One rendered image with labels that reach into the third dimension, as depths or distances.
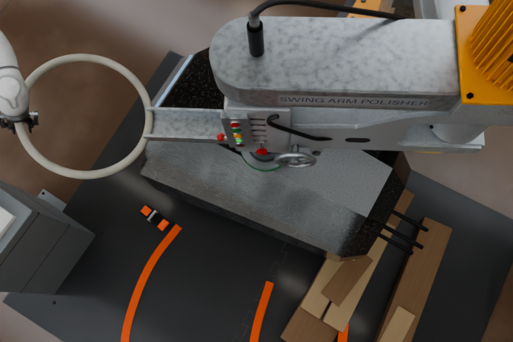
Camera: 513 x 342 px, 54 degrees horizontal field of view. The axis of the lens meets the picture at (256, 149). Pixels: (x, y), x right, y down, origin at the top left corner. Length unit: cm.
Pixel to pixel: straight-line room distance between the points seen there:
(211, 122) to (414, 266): 147
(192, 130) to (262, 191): 45
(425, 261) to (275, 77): 182
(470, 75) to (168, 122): 112
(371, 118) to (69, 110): 226
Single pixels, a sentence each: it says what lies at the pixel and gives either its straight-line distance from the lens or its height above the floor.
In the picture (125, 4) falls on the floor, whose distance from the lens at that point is 366.
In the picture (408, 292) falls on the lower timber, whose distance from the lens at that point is 288.
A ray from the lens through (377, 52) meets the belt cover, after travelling 138.
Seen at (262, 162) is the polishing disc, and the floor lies 91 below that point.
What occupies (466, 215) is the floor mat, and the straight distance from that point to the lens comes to 313.
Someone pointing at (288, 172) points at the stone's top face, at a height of 85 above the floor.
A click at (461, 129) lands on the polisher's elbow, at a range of 169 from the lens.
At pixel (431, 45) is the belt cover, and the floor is 172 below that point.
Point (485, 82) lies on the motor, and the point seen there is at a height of 174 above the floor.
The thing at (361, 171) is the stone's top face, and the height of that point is 85.
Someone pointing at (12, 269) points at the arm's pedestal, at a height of 62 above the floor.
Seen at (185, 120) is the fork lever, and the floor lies 110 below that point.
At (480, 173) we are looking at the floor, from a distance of 324.
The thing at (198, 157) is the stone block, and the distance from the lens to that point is 226.
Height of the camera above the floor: 292
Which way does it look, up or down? 72 degrees down
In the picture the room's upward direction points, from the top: 9 degrees counter-clockwise
